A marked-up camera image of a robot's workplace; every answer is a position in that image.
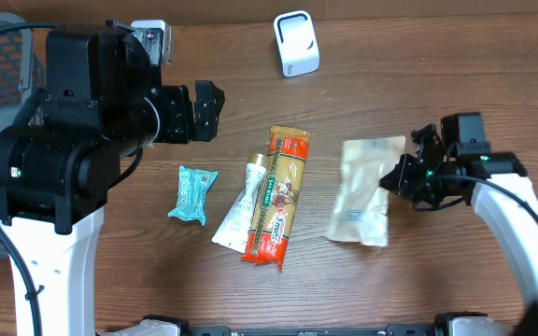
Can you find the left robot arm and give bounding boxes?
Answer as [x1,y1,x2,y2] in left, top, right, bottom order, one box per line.
[0,20,225,335]

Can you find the white barcode scanner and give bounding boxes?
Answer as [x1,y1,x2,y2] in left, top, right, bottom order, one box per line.
[273,10,320,77]

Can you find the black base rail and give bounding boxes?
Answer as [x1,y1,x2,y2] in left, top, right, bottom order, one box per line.
[186,324,437,336]

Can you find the teal snack bar wrapper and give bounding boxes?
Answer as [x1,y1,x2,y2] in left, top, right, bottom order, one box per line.
[167,165,218,226]

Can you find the orange spaghetti package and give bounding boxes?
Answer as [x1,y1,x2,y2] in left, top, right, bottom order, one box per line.
[241,126,311,268]

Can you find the beige resealable pouch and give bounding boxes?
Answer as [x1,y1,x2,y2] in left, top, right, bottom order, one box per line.
[326,135,405,247]

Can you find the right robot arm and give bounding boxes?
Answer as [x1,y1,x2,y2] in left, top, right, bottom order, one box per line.
[380,112,538,335]

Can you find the white tube with gold cap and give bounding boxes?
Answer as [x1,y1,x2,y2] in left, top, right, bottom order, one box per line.
[212,153,268,253]

